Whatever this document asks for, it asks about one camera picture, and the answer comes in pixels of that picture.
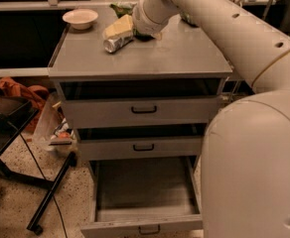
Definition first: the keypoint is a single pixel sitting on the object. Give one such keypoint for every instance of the clear plastic bag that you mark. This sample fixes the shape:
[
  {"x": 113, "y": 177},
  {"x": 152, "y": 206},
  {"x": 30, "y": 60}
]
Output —
[{"x": 45, "y": 133}]

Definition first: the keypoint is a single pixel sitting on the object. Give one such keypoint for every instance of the grey top drawer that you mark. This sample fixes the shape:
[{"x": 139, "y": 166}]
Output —
[{"x": 122, "y": 103}]

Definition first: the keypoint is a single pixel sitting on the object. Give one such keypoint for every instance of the white ceramic bowl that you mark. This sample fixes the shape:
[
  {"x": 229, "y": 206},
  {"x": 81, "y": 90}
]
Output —
[{"x": 80, "y": 19}]

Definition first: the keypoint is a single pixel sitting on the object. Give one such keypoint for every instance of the green chip bag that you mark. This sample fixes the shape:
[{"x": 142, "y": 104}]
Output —
[{"x": 126, "y": 8}]

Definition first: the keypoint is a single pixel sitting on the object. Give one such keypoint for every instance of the silver redbull can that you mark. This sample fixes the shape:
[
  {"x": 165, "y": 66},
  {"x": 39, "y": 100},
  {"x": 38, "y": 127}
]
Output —
[{"x": 113, "y": 45}]

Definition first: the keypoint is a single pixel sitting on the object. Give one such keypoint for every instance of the grey bottom drawer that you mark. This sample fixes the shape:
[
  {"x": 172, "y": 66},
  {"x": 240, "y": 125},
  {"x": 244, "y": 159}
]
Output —
[{"x": 143, "y": 197}]

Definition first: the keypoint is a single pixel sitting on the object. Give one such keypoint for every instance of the grey drawer cabinet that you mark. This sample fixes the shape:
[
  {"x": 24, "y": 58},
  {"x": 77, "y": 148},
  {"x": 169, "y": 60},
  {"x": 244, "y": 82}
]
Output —
[{"x": 182, "y": 52}]

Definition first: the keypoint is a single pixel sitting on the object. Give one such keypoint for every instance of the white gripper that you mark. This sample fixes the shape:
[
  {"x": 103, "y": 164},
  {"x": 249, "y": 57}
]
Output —
[{"x": 141, "y": 22}]

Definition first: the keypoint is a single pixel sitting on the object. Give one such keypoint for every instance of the green soda can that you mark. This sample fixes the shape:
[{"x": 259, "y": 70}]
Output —
[{"x": 188, "y": 19}]

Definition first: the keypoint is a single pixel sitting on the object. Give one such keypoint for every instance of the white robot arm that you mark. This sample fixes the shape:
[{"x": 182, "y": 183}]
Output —
[{"x": 245, "y": 161}]

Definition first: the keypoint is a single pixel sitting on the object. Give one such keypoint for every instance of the orange cloth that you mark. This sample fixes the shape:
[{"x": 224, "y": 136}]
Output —
[{"x": 36, "y": 94}]

